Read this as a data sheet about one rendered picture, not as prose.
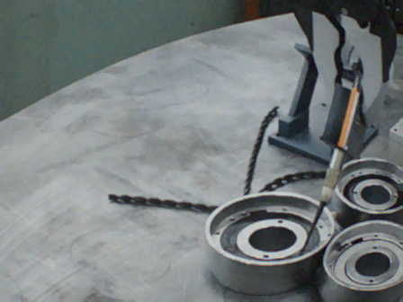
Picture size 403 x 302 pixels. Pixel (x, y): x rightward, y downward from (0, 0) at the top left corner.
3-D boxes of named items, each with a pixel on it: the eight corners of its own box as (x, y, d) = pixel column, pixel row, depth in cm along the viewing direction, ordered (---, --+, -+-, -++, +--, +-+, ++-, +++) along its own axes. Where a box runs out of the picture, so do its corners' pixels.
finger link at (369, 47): (405, 118, 53) (397, 25, 49) (387, 139, 49) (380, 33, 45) (381, 111, 55) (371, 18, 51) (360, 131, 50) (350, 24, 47)
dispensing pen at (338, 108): (275, 249, 50) (341, 44, 50) (296, 251, 54) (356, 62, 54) (298, 256, 49) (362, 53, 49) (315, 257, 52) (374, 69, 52)
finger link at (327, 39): (360, 101, 56) (366, 15, 51) (335, 120, 52) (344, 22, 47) (335, 85, 58) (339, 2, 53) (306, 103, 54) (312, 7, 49)
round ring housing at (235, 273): (339, 279, 52) (350, 244, 50) (223, 310, 49) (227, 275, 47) (305, 222, 61) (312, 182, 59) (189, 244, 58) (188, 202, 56)
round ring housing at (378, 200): (386, 185, 66) (391, 152, 64) (419, 230, 57) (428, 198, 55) (312, 205, 63) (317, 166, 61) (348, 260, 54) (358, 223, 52)
